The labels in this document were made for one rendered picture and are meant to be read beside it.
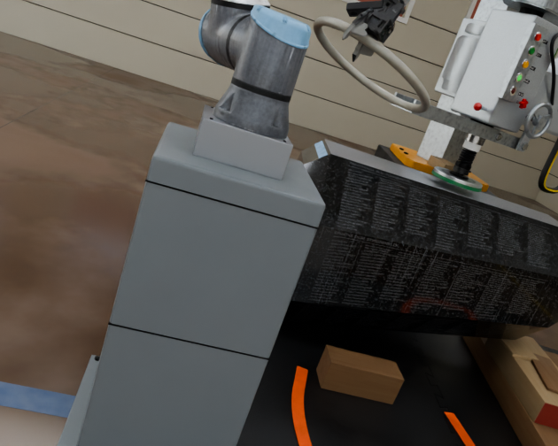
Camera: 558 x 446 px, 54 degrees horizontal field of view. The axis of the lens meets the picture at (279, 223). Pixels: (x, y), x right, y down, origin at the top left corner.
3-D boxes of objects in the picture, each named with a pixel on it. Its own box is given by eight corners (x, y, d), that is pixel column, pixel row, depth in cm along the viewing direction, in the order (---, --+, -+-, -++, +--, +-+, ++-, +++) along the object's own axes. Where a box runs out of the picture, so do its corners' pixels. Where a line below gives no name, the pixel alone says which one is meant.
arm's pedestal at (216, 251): (239, 505, 147) (352, 218, 121) (47, 473, 137) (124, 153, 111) (235, 387, 194) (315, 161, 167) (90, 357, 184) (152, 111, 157)
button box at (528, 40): (508, 101, 215) (542, 27, 206) (514, 103, 213) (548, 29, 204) (496, 96, 211) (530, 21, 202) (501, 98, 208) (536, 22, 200)
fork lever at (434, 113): (492, 140, 250) (498, 129, 249) (527, 153, 235) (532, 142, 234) (384, 102, 212) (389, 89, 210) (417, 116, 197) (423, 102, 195)
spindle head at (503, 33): (498, 132, 251) (543, 33, 238) (538, 147, 234) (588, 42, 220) (445, 115, 232) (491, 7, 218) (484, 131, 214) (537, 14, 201)
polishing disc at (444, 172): (491, 192, 229) (492, 189, 229) (447, 180, 223) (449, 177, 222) (465, 177, 248) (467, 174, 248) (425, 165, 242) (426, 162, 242)
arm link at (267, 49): (252, 87, 123) (276, 6, 118) (217, 70, 136) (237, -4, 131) (304, 101, 133) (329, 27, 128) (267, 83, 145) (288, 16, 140)
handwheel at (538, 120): (523, 135, 233) (540, 101, 228) (544, 142, 225) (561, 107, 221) (502, 128, 225) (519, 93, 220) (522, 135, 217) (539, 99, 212)
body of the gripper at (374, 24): (378, 34, 162) (403, 0, 161) (355, 20, 165) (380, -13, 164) (382, 46, 169) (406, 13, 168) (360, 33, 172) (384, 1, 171)
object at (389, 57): (365, 94, 224) (369, 88, 224) (450, 129, 186) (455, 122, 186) (289, 12, 193) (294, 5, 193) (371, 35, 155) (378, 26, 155)
